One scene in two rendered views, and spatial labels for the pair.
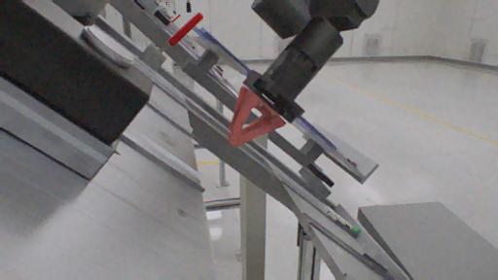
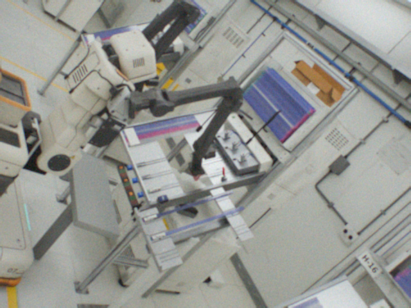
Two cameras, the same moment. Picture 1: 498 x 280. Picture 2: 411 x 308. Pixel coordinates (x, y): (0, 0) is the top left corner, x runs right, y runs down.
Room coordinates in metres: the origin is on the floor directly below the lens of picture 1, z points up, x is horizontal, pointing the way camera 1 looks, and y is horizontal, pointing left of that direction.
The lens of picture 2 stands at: (2.17, -1.19, 1.66)
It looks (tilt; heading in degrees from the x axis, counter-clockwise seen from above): 15 degrees down; 147
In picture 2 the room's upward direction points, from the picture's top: 44 degrees clockwise
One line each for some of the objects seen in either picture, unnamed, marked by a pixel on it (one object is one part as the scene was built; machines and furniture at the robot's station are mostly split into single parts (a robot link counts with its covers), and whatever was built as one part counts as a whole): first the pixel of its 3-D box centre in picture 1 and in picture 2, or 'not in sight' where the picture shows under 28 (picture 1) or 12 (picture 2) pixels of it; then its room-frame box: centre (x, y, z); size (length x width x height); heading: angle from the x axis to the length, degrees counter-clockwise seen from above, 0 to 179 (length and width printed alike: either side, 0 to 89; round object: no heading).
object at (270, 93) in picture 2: not in sight; (279, 105); (0.19, 0.27, 1.52); 0.51 x 0.13 x 0.27; 13
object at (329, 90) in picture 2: not in sight; (323, 83); (0.01, 0.53, 1.82); 0.68 x 0.30 x 0.20; 13
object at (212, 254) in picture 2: not in sight; (164, 229); (0.10, 0.37, 0.31); 0.70 x 0.65 x 0.62; 13
